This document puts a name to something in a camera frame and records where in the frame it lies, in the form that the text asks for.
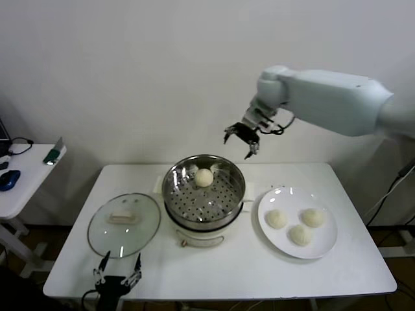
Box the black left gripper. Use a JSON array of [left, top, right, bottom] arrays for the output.
[[93, 251, 143, 294]]

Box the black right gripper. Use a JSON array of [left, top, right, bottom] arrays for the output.
[[222, 122, 261, 160]]

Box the round glass lid cream handle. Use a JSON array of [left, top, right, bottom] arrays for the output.
[[87, 192, 162, 259]]

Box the white steamed baozi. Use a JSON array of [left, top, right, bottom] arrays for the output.
[[289, 224, 313, 248], [266, 209, 289, 231], [302, 208, 326, 229], [195, 168, 215, 189]]

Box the blue computer mouse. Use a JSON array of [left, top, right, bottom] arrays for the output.
[[0, 169, 21, 192]]

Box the stainless steel steamer basket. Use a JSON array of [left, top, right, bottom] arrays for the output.
[[161, 154, 247, 225]]

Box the stainless steel steamer pot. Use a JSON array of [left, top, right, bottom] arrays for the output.
[[152, 174, 255, 249]]

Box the round white plate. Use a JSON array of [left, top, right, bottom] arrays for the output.
[[257, 187, 339, 260]]

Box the white side table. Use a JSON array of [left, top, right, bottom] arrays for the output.
[[0, 143, 68, 279]]

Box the green and white gadget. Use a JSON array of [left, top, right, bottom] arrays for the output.
[[42, 136, 65, 167]]

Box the dark computer monitor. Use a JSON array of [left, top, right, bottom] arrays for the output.
[[0, 117, 12, 156]]

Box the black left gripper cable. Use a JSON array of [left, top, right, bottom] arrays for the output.
[[80, 289, 99, 311]]

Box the black right camera cable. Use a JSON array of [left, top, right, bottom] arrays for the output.
[[265, 109, 296, 135]]

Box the white power cable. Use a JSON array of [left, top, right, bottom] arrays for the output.
[[364, 190, 392, 217]]

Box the thin black desk cable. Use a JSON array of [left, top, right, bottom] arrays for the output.
[[7, 137, 34, 157]]

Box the black power cable with adapter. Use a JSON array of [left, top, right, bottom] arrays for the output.
[[365, 161, 415, 225]]

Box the white floor frame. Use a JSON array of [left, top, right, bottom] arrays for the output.
[[382, 222, 415, 259]]

